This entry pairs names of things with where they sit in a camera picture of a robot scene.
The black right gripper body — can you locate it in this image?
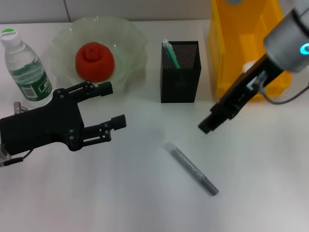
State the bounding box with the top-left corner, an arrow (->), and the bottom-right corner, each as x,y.
211,54 -> 286,119

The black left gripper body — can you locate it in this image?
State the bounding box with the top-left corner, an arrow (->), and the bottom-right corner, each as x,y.
0,88 -> 85,156

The white paper ball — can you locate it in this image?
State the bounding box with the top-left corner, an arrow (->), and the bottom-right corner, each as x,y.
242,60 -> 256,72

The red-orange toy orange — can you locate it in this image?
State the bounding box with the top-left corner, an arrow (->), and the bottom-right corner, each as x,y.
74,41 -> 116,83

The grey marker pen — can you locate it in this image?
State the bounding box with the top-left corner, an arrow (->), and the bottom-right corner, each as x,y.
165,142 -> 220,196

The clear water bottle green label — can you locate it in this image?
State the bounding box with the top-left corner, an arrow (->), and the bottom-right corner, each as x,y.
0,28 -> 54,107

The mint green utility knife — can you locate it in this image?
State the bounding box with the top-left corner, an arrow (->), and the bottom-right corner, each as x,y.
162,38 -> 181,70

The pale green glass fruit plate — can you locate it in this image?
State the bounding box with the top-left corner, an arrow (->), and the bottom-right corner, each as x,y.
49,15 -> 148,94

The black mesh pen holder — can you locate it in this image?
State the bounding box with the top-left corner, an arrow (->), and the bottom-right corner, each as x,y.
160,40 -> 202,104

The silver right wrist connector plug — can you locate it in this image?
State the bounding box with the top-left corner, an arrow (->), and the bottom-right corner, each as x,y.
247,71 -> 268,90

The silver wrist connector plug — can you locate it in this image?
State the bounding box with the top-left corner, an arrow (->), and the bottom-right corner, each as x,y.
247,71 -> 268,90
13,101 -> 29,115

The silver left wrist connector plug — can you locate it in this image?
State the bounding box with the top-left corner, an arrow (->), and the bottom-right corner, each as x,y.
13,101 -> 29,115

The yellow plastic bin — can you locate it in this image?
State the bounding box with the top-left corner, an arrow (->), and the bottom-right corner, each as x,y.
209,0 -> 293,102

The grey right gripper cable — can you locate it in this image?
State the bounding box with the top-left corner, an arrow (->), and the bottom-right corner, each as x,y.
259,82 -> 309,105

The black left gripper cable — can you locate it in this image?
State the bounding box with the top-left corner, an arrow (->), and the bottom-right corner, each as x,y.
0,149 -> 35,168

